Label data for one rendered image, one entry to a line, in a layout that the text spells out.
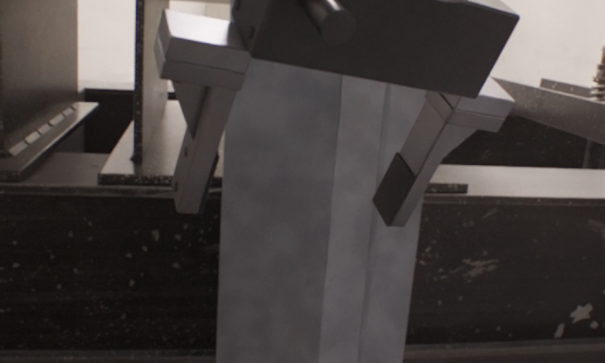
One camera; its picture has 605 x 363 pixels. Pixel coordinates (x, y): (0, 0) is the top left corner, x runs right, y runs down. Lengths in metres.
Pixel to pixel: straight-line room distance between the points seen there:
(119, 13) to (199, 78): 3.72
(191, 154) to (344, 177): 0.25
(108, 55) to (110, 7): 0.30
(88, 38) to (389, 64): 3.77
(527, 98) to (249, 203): 0.99
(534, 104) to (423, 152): 1.06
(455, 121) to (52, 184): 0.43
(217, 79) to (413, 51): 0.10
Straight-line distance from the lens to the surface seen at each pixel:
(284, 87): 0.53
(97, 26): 4.02
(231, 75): 0.29
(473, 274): 0.83
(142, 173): 0.65
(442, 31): 0.31
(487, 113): 0.36
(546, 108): 1.38
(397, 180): 0.38
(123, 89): 1.42
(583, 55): 3.13
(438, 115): 0.36
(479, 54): 0.32
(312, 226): 0.56
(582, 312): 0.93
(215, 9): 3.74
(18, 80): 0.76
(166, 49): 0.28
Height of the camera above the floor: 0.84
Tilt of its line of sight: 13 degrees down
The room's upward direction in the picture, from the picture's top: 4 degrees clockwise
